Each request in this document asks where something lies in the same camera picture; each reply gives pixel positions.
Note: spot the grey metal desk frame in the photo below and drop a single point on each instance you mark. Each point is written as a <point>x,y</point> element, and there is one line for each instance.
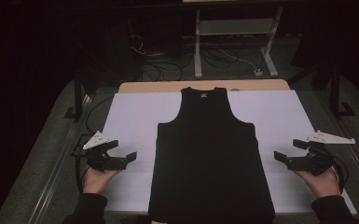
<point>234,27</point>

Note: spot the black metal stand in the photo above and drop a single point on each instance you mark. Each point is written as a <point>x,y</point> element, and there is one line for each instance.
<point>335,96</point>
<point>78,99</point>

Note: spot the white table mat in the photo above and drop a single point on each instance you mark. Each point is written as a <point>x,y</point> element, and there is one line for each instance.
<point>136,118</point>

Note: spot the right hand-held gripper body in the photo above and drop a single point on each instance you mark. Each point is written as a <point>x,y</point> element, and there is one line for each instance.
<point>318,160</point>

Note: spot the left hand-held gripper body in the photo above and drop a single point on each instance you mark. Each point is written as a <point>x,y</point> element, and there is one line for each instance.
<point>98,158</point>

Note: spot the black tank top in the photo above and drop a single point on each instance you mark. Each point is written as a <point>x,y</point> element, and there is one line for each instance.
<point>209,161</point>

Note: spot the person's left hand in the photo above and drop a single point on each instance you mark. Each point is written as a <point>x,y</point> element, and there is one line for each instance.
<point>94,182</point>

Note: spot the person's right hand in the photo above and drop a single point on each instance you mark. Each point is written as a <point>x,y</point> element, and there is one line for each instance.
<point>323,185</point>

